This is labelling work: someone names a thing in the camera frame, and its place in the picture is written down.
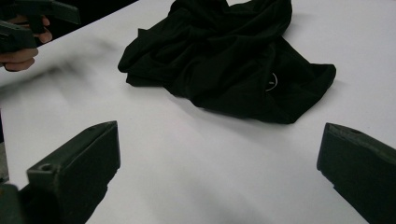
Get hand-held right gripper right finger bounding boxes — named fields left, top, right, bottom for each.
left=316, top=122, right=396, bottom=224

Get black pants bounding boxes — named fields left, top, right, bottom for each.
left=117, top=0, right=337, bottom=125

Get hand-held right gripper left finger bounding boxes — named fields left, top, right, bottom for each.
left=26, top=120, right=121, bottom=224

